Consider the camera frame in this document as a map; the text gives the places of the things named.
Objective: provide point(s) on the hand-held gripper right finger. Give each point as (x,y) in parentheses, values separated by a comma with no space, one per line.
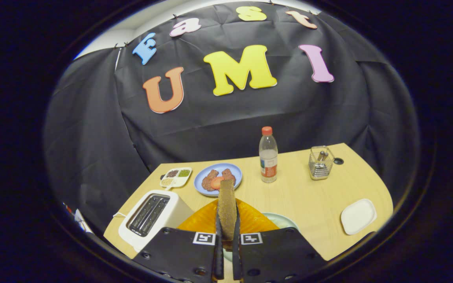
(237,265)

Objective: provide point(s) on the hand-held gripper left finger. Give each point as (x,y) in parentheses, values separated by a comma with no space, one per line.
(219,265)

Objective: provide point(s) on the brown toast bread slice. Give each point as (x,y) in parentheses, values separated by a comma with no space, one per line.
(227,212)

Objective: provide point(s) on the white toaster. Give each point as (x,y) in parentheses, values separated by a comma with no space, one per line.
(177,214)

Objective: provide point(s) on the pale green round plate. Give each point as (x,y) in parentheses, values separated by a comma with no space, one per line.
(285,220)

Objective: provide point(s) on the red tomato slice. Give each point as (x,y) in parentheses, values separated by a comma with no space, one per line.
(215,184)

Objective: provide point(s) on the white divided seasoning tray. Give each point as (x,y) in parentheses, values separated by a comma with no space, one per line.
(175,177)

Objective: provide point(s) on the blue round plate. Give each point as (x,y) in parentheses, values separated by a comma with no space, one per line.
(215,167)

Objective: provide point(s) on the clear plastic water bottle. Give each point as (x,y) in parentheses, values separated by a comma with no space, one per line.
(268,157)

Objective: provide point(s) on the white square dish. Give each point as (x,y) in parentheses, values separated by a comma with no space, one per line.
(358,217)

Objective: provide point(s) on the metal utensil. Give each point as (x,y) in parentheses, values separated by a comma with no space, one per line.
(322,155)

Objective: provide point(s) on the white and red object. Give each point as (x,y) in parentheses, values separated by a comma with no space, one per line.
(81,220)

